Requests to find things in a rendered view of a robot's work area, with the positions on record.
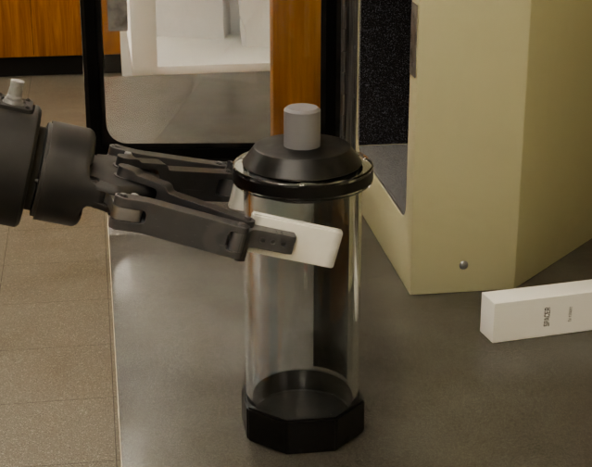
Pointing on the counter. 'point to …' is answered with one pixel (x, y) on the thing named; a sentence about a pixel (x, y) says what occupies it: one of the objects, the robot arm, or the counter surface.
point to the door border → (220, 143)
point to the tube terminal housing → (497, 143)
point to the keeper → (413, 39)
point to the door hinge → (350, 70)
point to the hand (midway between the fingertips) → (296, 220)
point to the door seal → (205, 148)
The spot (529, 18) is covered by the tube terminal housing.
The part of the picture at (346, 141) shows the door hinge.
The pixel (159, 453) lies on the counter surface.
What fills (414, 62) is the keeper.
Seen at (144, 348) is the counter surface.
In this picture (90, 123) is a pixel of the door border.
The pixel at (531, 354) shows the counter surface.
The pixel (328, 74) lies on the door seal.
